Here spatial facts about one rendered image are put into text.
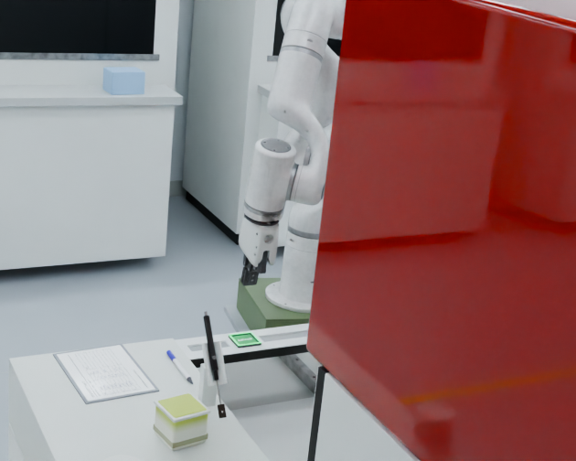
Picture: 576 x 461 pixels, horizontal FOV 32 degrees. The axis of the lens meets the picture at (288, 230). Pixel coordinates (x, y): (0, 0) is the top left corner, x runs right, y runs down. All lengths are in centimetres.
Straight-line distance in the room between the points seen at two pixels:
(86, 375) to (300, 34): 81
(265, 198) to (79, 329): 250
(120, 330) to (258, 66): 159
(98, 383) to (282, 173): 54
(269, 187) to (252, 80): 318
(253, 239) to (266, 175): 15
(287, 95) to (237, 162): 329
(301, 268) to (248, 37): 278
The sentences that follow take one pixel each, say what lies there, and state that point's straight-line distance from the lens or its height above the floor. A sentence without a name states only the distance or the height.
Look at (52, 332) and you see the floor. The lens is 436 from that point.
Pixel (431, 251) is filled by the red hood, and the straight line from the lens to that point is 126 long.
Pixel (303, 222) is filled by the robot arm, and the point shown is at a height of 113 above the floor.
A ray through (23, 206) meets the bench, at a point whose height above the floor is 39.
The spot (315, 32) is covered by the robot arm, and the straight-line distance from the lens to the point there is 205.
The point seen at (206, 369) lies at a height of 106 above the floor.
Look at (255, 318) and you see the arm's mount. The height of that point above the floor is 87.
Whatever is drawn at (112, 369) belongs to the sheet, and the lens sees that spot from 203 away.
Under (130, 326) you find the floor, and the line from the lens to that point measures 443.
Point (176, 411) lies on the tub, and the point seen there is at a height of 103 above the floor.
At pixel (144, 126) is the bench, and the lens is 473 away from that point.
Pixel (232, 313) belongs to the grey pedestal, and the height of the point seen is 82.
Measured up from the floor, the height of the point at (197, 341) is 96.
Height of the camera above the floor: 193
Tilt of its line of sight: 20 degrees down
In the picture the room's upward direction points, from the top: 6 degrees clockwise
